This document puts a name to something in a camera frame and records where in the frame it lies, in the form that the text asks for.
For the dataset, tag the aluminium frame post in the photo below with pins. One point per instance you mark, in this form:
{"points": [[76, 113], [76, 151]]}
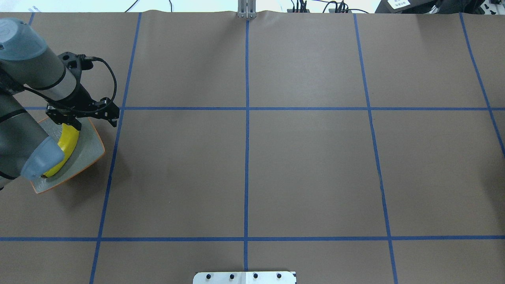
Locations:
{"points": [[247, 9]]}

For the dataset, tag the white mounting plate with bolts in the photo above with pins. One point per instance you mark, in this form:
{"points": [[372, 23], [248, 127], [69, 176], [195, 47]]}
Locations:
{"points": [[246, 277]]}

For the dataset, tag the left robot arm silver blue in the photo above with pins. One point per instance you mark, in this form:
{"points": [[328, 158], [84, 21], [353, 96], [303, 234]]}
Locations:
{"points": [[47, 133]]}

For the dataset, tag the grey square plate orange rim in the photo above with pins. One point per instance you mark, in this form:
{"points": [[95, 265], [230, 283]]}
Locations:
{"points": [[89, 149]]}

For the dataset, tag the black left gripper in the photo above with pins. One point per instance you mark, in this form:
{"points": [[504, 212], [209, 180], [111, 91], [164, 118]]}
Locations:
{"points": [[81, 99]]}

